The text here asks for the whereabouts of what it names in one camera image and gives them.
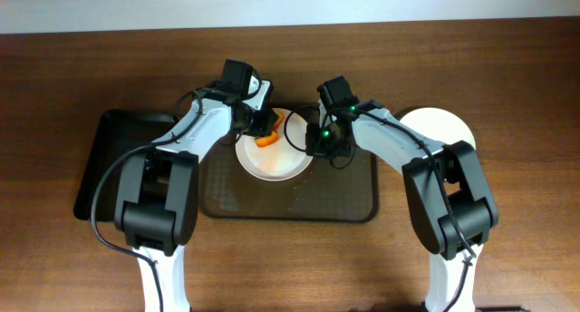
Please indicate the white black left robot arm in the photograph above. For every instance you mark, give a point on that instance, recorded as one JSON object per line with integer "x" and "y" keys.
{"x": 157, "y": 198}

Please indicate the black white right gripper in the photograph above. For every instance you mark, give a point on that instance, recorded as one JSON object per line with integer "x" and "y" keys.
{"x": 323, "y": 147}

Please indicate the white plate with sauce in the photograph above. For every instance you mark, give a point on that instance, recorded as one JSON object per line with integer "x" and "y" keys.
{"x": 277, "y": 161}

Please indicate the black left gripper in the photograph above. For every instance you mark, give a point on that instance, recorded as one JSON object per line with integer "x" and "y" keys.
{"x": 264, "y": 125}

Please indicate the orange and green sponge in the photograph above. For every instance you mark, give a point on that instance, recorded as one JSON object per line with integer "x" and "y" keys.
{"x": 270, "y": 139}

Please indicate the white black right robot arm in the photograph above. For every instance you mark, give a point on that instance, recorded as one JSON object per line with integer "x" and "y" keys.
{"x": 451, "y": 207}

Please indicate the black plastic tray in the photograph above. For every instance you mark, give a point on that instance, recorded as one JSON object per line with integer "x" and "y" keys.
{"x": 118, "y": 131}

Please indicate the brown serving tray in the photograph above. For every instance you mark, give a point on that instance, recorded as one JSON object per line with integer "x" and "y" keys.
{"x": 342, "y": 191}

